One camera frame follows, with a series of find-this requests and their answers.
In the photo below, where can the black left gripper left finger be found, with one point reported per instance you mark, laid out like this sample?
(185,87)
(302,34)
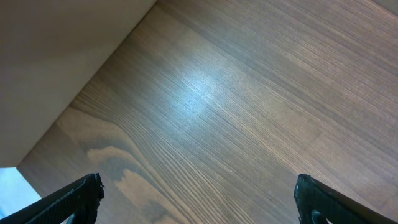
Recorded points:
(76,203)

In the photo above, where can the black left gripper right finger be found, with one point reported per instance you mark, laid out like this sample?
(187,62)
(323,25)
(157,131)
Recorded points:
(319,203)

